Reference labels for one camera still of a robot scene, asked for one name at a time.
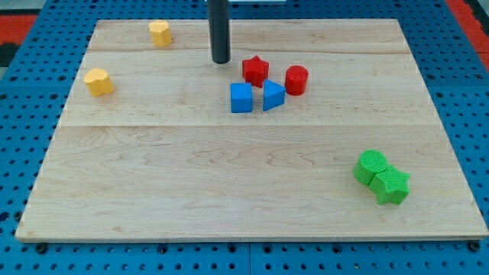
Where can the light wooden board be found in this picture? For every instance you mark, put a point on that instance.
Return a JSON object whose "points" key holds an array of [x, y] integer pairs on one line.
{"points": [[163, 159]]}

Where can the blue cube block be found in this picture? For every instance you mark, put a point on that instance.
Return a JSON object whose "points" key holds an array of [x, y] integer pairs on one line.
{"points": [[241, 96]]}

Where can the yellow heart block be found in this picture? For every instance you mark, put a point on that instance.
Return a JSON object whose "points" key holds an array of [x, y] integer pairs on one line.
{"points": [[98, 82]]}

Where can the red cylinder block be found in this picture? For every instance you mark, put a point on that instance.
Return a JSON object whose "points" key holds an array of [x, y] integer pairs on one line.
{"points": [[296, 80]]}

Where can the red star block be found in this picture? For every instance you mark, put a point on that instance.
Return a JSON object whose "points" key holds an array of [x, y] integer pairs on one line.
{"points": [[255, 71]]}

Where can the blue triangle block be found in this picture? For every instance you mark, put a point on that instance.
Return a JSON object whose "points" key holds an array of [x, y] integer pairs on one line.
{"points": [[274, 95]]}

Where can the green star block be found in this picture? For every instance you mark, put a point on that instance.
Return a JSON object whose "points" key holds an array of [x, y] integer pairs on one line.
{"points": [[390, 186]]}

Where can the green cylinder block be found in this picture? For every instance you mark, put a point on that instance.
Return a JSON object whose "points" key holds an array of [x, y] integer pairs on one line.
{"points": [[370, 163]]}

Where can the yellow pentagon block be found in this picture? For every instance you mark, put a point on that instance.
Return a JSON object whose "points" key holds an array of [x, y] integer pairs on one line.
{"points": [[160, 33]]}

